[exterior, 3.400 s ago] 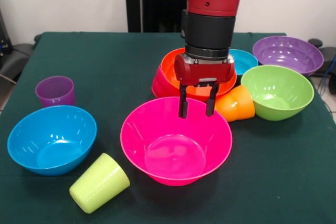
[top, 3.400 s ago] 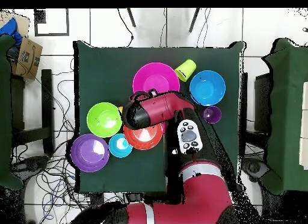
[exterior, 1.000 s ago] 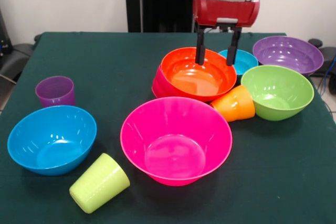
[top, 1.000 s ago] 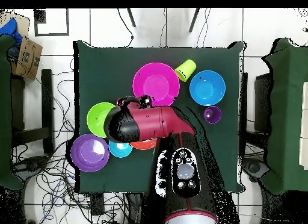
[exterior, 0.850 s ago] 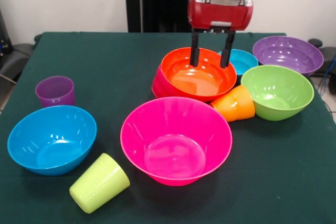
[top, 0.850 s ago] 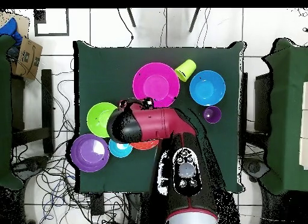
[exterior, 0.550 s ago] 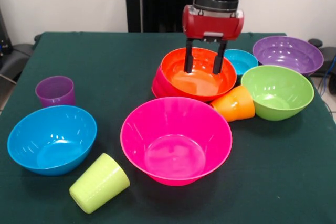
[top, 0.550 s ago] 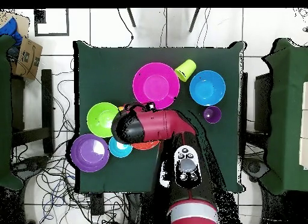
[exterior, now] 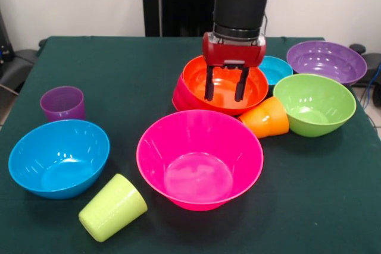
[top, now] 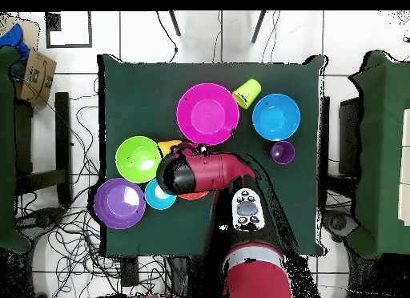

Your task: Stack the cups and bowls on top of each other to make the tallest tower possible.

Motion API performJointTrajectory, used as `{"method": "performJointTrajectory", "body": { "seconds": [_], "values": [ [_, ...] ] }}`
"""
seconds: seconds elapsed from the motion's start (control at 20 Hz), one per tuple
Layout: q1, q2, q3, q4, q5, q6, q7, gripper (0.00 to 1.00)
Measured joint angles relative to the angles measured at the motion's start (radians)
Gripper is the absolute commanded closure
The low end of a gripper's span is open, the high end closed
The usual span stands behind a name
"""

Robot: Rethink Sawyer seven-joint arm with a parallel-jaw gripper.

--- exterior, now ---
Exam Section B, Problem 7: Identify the small blue bowl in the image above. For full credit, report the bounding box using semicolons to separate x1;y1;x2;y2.
257;55;294;86

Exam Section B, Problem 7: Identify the dark green tablecloth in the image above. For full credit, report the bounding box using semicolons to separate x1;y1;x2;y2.
0;36;381;254

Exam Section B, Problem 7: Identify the large pink bowl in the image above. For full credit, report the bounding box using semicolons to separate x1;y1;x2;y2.
136;109;265;212

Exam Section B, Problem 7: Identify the blue cable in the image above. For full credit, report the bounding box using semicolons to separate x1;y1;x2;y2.
360;63;381;109

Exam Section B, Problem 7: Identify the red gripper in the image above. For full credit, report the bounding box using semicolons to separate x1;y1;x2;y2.
202;31;267;103

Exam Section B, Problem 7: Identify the large purple bowl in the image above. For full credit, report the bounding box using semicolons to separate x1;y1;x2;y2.
286;40;368;87

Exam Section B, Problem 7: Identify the large blue bowl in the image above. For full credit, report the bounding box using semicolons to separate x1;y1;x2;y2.
8;119;111;200

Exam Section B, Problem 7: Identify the small red-pink bowl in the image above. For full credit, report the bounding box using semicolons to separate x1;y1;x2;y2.
171;73;196;112

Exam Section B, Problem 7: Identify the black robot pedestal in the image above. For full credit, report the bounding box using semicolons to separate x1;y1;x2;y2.
137;0;218;37

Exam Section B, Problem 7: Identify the orange cup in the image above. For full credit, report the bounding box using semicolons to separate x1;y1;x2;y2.
238;96;290;139

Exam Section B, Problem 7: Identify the green cup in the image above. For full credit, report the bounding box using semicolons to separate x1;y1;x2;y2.
78;173;149;243

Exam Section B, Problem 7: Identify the large orange-red bowl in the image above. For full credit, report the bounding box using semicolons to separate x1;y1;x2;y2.
181;55;269;117

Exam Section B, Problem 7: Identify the large green bowl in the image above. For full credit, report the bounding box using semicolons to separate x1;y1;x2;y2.
273;73;357;138

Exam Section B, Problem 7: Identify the purple cup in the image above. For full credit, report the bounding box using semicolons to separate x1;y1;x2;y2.
39;86;86;123

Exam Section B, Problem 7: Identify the black wall cable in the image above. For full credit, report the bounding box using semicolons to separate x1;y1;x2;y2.
261;11;269;37

